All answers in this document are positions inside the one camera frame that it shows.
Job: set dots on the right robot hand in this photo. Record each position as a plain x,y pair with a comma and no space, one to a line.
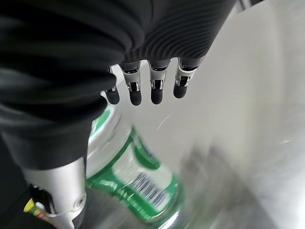
71,59

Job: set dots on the clear bottle with green label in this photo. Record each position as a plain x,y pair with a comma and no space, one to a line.
133,171

